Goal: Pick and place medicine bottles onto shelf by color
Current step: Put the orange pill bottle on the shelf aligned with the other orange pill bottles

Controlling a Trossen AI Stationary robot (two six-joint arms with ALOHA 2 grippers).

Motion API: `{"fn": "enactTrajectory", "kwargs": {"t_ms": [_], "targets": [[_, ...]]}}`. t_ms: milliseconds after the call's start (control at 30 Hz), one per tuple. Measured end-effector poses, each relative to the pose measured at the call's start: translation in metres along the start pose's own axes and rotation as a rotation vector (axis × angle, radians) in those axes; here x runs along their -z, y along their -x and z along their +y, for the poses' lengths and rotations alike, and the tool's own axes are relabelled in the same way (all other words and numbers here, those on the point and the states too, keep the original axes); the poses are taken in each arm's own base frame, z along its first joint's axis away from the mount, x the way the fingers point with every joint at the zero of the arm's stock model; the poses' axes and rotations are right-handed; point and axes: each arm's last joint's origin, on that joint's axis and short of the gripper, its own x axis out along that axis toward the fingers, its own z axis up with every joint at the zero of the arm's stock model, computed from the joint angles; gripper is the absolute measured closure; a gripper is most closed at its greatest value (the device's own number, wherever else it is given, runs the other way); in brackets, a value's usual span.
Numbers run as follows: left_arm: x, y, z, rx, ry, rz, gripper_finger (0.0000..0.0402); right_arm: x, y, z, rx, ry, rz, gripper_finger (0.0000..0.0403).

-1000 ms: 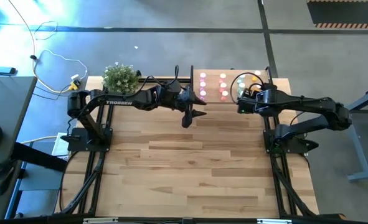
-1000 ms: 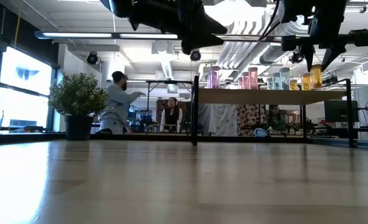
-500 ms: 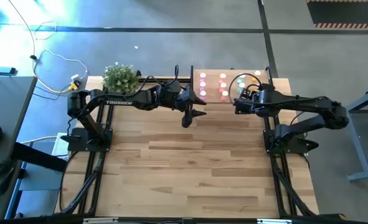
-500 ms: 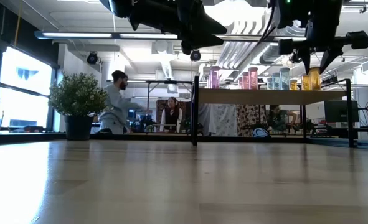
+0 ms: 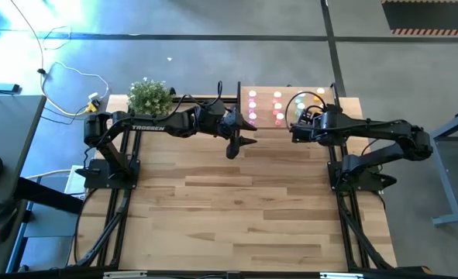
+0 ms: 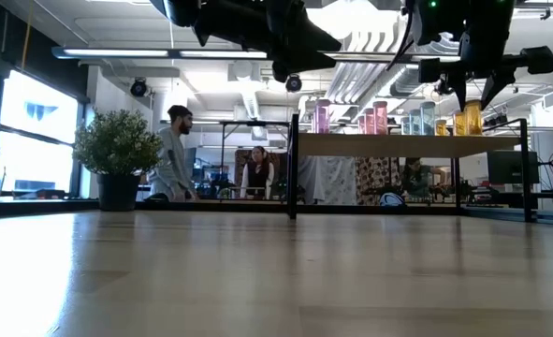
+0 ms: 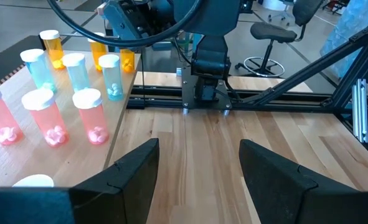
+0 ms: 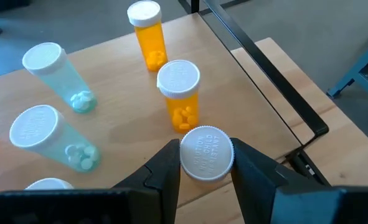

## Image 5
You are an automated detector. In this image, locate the black aluminium table frame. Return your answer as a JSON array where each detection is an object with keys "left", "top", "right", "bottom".
[{"left": 3, "top": 81, "right": 433, "bottom": 279}]

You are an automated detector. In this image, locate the blue-grey metal table frame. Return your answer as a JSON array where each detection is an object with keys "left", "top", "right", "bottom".
[{"left": 406, "top": 105, "right": 458, "bottom": 227}]

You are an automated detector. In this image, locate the white floor cable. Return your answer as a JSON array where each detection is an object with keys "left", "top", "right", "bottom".
[{"left": 9, "top": 0, "right": 111, "bottom": 117}]

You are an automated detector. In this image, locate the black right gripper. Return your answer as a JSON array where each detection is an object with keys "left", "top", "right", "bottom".
[{"left": 289, "top": 105, "right": 345, "bottom": 147}]

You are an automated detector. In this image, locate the black mat with striped edge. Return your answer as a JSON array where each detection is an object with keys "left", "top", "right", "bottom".
[{"left": 381, "top": 0, "right": 458, "bottom": 38}]

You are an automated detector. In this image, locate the wooden shelf with black frame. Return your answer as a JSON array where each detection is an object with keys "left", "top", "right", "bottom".
[{"left": 235, "top": 80, "right": 344, "bottom": 143}]

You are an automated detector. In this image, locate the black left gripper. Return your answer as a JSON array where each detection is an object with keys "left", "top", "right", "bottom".
[{"left": 208, "top": 101, "right": 258, "bottom": 160}]

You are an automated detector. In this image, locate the black desk leg bar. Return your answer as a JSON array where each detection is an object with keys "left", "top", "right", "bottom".
[{"left": 14, "top": 176, "right": 85, "bottom": 215}]

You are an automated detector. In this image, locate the white box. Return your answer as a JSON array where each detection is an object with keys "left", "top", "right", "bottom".
[{"left": 63, "top": 165, "right": 89, "bottom": 197}]

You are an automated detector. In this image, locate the grey desk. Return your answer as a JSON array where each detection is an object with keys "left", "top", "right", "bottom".
[{"left": 0, "top": 95, "right": 47, "bottom": 274}]

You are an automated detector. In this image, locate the green potted plant black pot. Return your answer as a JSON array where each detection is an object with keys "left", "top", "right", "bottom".
[{"left": 126, "top": 76, "right": 175, "bottom": 117}]

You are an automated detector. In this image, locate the black computer mouse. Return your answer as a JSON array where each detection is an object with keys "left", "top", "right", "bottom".
[{"left": 0, "top": 208, "right": 16, "bottom": 245}]

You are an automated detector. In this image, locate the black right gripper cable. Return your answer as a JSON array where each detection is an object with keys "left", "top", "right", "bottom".
[{"left": 284, "top": 91, "right": 329, "bottom": 131}]

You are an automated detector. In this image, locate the grey panel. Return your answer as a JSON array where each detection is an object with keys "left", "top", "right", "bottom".
[{"left": 22, "top": 201, "right": 79, "bottom": 239}]

